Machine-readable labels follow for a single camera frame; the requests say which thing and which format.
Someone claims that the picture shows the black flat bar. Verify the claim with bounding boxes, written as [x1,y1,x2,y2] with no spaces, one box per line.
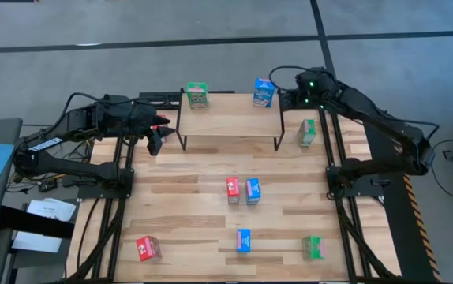
[0,204,76,240]

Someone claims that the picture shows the small black power box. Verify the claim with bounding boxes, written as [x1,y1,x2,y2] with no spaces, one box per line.
[38,179,58,193]

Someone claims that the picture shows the green Apple Jacks cereal box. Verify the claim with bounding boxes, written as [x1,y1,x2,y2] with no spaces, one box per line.
[185,81,211,111]
[301,235,326,261]
[297,118,317,148]

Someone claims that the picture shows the black mat with hazard stripes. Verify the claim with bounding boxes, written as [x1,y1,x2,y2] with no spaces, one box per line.
[364,118,444,283]

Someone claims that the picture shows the blue Rice Krispies cereal box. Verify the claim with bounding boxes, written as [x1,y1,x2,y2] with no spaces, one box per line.
[245,177,262,206]
[252,77,276,109]
[236,228,252,254]

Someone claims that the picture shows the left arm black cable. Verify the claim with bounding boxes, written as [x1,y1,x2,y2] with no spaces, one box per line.
[51,92,140,135]

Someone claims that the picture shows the black aluminium frame rails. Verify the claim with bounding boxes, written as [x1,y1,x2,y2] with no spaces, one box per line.
[319,101,401,283]
[66,136,137,283]

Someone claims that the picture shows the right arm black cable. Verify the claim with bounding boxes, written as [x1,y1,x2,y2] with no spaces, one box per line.
[268,65,305,92]

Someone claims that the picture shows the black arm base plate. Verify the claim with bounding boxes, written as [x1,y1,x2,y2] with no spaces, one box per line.
[77,167,136,200]
[326,165,385,198]

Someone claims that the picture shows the wooden shelf black metal frame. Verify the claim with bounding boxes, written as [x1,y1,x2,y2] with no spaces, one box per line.
[175,88,286,153]

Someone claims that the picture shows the long black table cable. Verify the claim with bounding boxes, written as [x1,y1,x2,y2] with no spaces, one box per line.
[76,198,101,273]

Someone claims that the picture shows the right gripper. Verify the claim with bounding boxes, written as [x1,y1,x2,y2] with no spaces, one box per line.
[279,66,337,112]

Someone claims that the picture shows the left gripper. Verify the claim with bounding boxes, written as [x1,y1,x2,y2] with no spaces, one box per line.
[110,101,177,157]

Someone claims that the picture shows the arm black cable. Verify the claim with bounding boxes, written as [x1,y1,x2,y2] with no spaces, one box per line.
[268,65,305,92]
[51,92,140,135]

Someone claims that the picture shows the white paper sheet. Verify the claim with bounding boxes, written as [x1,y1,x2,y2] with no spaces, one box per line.
[26,198,77,222]
[11,230,64,254]

